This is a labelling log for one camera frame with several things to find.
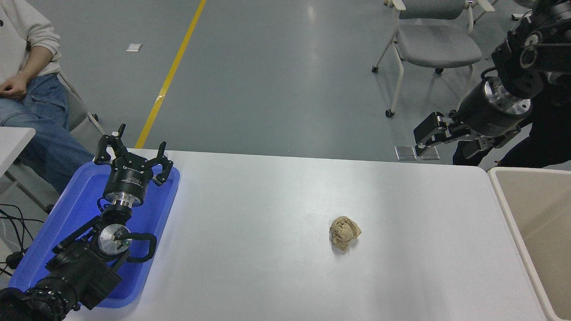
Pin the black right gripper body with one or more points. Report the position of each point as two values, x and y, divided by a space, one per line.
486 116

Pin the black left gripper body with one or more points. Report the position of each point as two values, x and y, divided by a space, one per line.
127 180

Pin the tan paper ball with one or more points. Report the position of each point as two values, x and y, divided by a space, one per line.
343 232

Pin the person's forearm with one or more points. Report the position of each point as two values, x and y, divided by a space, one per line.
35 60

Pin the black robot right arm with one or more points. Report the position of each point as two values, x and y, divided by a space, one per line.
535 49

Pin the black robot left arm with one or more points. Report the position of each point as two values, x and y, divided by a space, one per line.
84 267

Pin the person's hand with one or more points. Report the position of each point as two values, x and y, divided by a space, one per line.
13 87

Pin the metal floor plate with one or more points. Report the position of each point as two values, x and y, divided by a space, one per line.
432 155
405 153

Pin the grey folding chair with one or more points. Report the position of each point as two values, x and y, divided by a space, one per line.
78 111

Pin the standing person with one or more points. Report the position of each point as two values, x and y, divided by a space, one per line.
544 142

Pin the blue plastic tray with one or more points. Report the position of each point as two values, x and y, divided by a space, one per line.
71 209

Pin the seated person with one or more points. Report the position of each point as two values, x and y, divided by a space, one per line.
40 129

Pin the small white table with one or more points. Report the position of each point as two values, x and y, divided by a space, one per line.
13 142

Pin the large pale bin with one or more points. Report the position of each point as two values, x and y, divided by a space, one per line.
539 223

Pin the grey chair with white frame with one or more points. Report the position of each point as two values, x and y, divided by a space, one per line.
437 44

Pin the white chair frame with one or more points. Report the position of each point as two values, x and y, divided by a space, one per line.
484 10

